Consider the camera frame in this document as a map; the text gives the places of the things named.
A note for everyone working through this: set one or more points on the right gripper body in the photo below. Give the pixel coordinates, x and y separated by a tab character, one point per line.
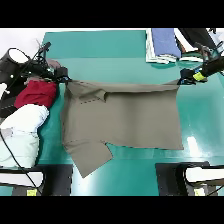
187	75

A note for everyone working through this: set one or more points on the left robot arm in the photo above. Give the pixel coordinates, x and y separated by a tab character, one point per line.
10	68

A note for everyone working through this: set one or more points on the pale green garment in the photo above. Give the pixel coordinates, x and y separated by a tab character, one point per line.
18	148

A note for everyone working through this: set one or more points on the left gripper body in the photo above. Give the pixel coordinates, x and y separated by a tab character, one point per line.
62	74

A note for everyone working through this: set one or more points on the red garment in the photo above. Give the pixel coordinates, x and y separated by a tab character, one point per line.
36	94

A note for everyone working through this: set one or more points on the blue garment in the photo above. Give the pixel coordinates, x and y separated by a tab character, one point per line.
165	41

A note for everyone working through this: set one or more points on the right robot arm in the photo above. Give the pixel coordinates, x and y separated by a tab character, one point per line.
213	66

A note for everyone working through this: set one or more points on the olive brown T-shirt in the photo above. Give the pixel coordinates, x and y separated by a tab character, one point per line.
123	116

